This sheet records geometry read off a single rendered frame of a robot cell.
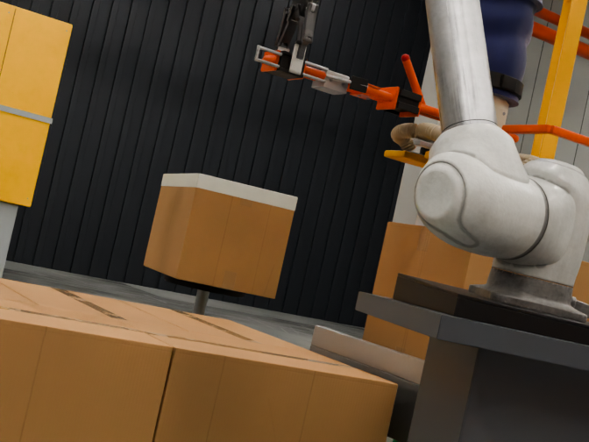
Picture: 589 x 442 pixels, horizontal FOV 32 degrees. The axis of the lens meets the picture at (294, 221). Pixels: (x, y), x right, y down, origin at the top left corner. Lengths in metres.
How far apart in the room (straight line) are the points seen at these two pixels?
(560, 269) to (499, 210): 0.23
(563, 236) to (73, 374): 1.02
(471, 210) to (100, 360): 0.89
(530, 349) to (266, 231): 2.31
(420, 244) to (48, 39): 7.37
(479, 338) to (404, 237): 1.21
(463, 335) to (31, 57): 8.35
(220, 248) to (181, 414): 1.64
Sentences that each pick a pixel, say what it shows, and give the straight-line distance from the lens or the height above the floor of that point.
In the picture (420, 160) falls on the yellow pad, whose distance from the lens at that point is 2.80.
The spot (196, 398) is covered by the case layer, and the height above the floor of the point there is 0.44.
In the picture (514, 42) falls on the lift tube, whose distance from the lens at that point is 2.82.
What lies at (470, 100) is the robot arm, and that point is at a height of 1.12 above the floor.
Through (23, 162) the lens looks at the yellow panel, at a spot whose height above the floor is 1.11.
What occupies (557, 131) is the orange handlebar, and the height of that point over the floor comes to 1.24.
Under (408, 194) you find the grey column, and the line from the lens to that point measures 3.96.
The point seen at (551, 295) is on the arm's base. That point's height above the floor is 0.82.
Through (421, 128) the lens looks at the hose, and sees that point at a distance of 2.69.
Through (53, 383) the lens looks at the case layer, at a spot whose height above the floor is 0.43.
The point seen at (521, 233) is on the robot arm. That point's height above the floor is 0.91.
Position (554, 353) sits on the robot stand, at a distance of 1.72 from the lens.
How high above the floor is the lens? 0.78
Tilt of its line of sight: 2 degrees up
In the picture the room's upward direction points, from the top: 13 degrees clockwise
